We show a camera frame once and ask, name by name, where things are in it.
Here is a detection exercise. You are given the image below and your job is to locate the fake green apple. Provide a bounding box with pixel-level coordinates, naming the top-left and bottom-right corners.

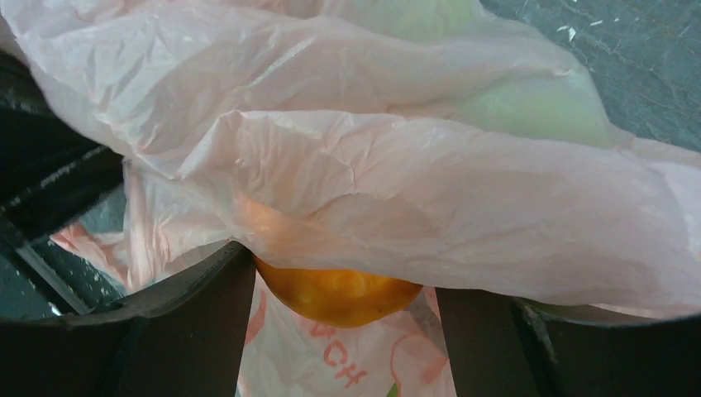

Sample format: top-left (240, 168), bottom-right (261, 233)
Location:
top-left (458, 72), bottom-right (615, 147)

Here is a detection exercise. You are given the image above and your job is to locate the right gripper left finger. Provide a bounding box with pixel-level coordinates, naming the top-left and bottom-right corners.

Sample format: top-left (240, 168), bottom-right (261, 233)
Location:
top-left (1, 243), bottom-right (255, 396)

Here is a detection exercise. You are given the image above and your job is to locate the pink plastic bag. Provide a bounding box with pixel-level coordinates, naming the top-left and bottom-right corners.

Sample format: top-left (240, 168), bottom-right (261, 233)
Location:
top-left (0, 0), bottom-right (701, 397)

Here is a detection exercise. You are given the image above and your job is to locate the fake orange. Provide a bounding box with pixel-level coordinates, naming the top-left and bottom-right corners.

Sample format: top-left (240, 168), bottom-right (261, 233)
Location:
top-left (254, 256), bottom-right (423, 328)

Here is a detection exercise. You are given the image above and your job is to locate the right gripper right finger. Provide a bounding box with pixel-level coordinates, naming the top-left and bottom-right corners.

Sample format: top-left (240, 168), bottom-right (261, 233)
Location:
top-left (436, 289), bottom-right (700, 396)

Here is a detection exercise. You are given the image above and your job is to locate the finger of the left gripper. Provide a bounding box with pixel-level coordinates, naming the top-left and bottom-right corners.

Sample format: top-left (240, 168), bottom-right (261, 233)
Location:
top-left (1, 53), bottom-right (122, 318)

